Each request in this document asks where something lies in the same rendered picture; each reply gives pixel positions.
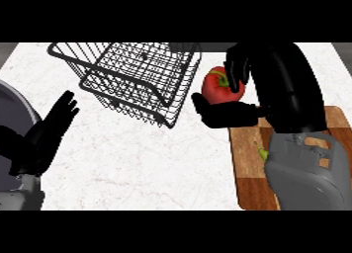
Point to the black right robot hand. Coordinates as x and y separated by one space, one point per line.
290 85

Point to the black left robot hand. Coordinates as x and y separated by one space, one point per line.
41 138

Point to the red bell pepper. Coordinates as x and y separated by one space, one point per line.
216 89

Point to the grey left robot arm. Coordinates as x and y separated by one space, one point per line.
18 197

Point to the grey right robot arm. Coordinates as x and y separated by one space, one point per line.
309 178

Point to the brown wooden cutting board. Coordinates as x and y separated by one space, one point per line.
248 171

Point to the dark grey round appliance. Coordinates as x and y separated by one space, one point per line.
3 108

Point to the small green vegetable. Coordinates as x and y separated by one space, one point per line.
263 153

